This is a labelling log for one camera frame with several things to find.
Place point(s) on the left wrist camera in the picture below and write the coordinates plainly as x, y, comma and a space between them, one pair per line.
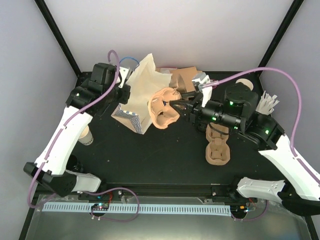
124, 74

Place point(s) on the black cup on left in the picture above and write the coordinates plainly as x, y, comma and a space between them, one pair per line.
74, 165

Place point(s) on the stack of paper cups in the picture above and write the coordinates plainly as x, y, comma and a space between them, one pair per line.
244, 84

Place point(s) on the white slotted cable duct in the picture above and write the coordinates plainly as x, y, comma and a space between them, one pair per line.
120, 208

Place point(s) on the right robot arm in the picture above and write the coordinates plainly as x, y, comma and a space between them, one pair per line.
299, 192

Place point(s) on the blue checkered paper bag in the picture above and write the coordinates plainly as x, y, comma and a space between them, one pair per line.
143, 82

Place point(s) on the white paper cup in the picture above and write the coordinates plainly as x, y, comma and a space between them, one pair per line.
86, 137

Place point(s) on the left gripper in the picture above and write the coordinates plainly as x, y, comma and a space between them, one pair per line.
124, 99

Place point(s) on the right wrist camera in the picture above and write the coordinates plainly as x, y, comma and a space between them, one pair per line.
199, 81

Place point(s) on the stack of orange paper bags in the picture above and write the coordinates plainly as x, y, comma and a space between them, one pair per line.
181, 78

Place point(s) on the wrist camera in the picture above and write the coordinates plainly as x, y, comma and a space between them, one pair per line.
199, 81
124, 74

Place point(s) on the brown cardboard cup carrier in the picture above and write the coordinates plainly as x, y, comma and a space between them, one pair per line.
217, 152

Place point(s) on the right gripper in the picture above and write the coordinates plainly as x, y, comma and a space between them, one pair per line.
193, 110

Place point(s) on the jar of wrapped straws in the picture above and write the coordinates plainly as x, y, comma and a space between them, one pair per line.
267, 103

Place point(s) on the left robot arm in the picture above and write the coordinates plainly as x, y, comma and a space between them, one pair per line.
104, 86

